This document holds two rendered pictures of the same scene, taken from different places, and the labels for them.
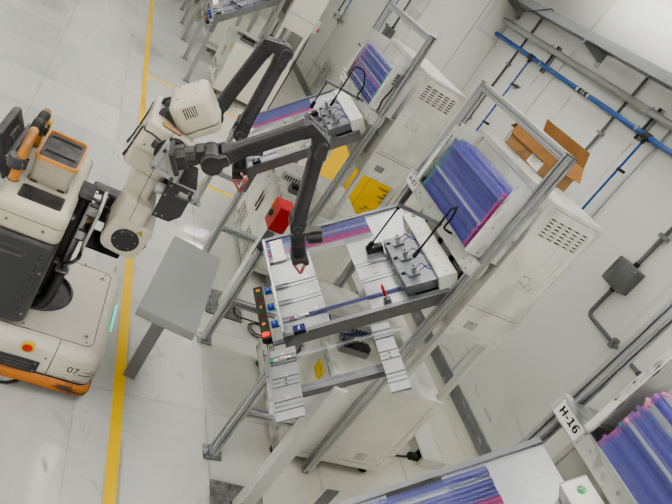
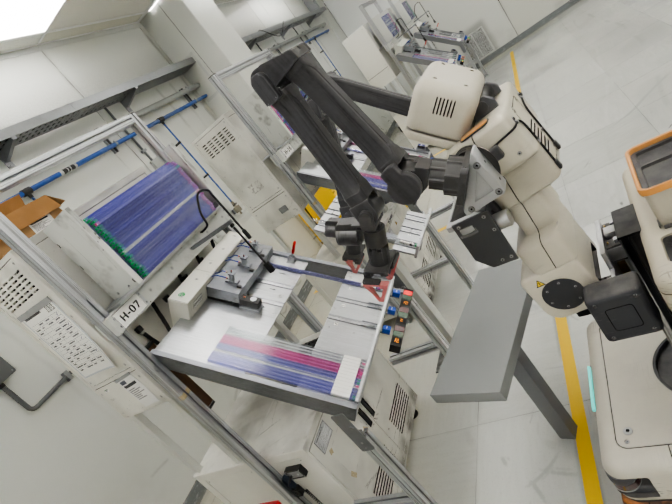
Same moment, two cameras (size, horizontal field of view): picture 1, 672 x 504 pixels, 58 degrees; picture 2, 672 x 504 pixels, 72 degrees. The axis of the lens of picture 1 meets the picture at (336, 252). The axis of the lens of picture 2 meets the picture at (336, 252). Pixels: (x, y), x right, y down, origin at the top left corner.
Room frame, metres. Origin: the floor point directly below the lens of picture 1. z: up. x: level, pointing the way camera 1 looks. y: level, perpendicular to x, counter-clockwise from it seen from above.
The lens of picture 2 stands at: (2.95, 1.54, 1.52)
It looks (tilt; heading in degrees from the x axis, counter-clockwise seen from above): 17 degrees down; 244
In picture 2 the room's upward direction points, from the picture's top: 39 degrees counter-clockwise
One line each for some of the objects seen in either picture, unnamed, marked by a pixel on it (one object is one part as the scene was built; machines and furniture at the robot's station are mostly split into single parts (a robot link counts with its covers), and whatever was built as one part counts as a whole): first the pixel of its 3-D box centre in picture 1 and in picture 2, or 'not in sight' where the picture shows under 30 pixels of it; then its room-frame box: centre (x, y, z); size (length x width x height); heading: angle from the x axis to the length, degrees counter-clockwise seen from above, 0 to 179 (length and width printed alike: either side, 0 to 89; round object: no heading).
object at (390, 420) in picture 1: (339, 376); (319, 436); (2.68, -0.40, 0.31); 0.70 x 0.65 x 0.62; 31
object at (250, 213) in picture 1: (297, 179); not in sight; (3.82, 0.50, 0.66); 1.01 x 0.73 x 1.31; 121
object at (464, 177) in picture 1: (470, 192); (152, 218); (2.57, -0.32, 1.52); 0.51 x 0.13 x 0.27; 31
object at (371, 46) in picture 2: not in sight; (404, 73); (-1.60, -2.98, 0.95); 1.36 x 0.82 x 1.90; 121
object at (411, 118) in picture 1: (344, 155); not in sight; (3.94, 0.33, 0.95); 1.35 x 0.82 x 1.90; 121
